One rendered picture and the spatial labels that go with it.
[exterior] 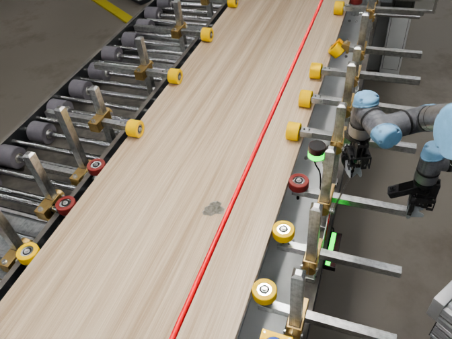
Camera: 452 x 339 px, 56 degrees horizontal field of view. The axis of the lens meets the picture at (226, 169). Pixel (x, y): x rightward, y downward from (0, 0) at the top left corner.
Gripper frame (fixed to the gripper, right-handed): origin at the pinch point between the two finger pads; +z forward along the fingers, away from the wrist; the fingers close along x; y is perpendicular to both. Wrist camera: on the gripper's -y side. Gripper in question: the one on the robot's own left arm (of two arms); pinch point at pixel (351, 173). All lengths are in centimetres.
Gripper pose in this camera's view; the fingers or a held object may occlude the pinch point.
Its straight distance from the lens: 161.2
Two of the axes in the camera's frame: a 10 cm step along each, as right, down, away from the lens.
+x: 10.0, -0.7, -0.5
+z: 0.8, 7.2, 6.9
